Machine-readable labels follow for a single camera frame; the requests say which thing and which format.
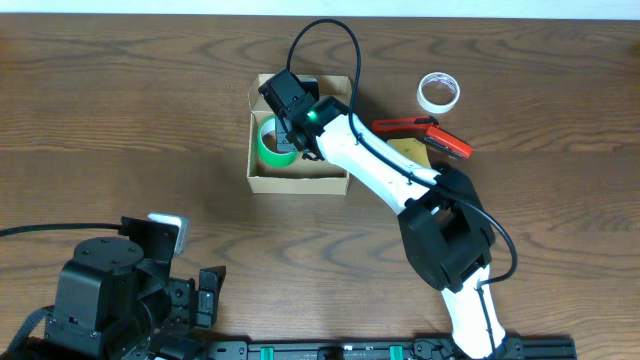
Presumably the green tape roll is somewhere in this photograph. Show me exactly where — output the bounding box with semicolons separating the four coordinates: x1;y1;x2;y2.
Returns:
257;116;297;168

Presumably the white tape roll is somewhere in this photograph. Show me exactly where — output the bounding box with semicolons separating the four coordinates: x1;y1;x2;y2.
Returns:
416;72;461;114

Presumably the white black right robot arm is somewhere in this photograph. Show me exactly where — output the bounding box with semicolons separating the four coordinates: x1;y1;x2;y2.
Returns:
259;69;506;359

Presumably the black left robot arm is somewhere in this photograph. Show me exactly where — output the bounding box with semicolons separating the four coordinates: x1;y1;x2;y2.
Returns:
2;237;226;359

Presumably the brown cardboard box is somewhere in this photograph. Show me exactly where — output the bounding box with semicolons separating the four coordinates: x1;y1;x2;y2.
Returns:
246;73;350;195

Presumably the red box cutter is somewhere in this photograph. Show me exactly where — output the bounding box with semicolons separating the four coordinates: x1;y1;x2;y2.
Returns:
372;116;439;133

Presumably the yellow white sticky note pad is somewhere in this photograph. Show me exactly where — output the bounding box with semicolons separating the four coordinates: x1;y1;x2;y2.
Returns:
387;138;431;168

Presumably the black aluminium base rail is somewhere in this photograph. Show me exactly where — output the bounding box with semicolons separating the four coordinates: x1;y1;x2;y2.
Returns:
207;337;578;360

